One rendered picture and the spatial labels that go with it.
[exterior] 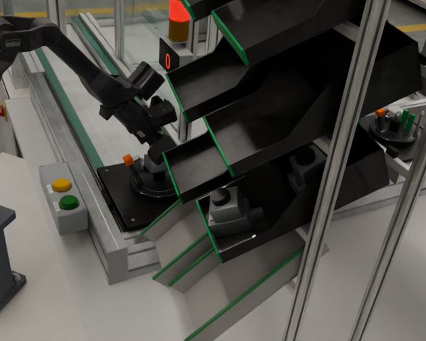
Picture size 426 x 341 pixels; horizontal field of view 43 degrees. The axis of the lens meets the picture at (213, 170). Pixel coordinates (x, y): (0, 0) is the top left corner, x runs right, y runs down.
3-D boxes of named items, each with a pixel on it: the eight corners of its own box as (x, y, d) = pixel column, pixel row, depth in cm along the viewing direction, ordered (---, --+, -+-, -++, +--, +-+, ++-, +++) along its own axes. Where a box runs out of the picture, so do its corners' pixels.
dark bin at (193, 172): (182, 205, 92) (166, 174, 87) (166, 162, 102) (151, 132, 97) (330, 134, 92) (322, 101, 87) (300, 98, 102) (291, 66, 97)
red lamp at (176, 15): (174, 22, 127) (174, 1, 124) (166, 15, 131) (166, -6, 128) (193, 20, 129) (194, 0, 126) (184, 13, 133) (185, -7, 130)
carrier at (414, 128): (385, 170, 149) (398, 131, 142) (334, 127, 166) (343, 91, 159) (448, 154, 159) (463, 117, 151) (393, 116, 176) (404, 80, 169)
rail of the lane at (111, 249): (108, 285, 118) (107, 249, 112) (30, 100, 182) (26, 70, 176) (132, 279, 121) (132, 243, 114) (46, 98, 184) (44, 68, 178)
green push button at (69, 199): (62, 213, 123) (61, 206, 122) (58, 203, 126) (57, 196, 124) (80, 210, 124) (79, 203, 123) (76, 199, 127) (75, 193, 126)
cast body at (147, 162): (150, 174, 125) (150, 149, 121) (143, 164, 128) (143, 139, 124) (183, 167, 129) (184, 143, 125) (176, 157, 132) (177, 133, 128)
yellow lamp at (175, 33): (172, 42, 130) (174, 22, 127) (165, 34, 134) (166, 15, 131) (191, 40, 132) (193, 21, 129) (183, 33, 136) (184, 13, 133)
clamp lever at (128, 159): (136, 184, 127) (124, 161, 121) (133, 178, 128) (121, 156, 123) (149, 176, 127) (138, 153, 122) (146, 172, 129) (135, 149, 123)
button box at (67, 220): (59, 236, 124) (57, 216, 120) (40, 184, 139) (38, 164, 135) (89, 229, 127) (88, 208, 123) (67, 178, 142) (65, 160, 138)
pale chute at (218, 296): (201, 350, 92) (184, 342, 89) (183, 292, 102) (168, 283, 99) (330, 250, 86) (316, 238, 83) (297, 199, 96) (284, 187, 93)
